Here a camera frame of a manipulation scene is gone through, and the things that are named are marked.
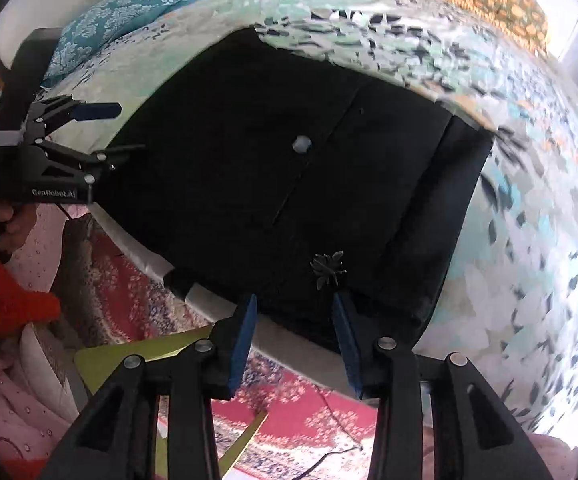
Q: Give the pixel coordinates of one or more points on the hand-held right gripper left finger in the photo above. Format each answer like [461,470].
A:
[241,345]

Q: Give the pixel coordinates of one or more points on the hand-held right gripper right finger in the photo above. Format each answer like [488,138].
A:
[347,345]

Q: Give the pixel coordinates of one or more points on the red patterned carpet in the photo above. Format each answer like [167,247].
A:
[294,410]

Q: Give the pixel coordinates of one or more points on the yellow-green stool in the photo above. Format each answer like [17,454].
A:
[119,352]

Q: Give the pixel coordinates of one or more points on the patterned bed sheet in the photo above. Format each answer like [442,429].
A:
[519,260]

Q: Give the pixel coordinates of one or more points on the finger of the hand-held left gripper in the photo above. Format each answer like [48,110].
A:
[99,110]
[101,157]

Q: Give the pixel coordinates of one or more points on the person's left hand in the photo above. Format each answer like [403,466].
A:
[16,230]

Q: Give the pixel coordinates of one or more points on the pink dotted clothing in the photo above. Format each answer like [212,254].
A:
[29,410]

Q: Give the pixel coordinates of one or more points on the teal floral pillow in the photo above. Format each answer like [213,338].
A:
[119,15]

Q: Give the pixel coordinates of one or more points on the person's left forearm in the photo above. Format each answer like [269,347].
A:
[4,300]

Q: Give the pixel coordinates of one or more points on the black pants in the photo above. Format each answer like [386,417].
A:
[249,160]

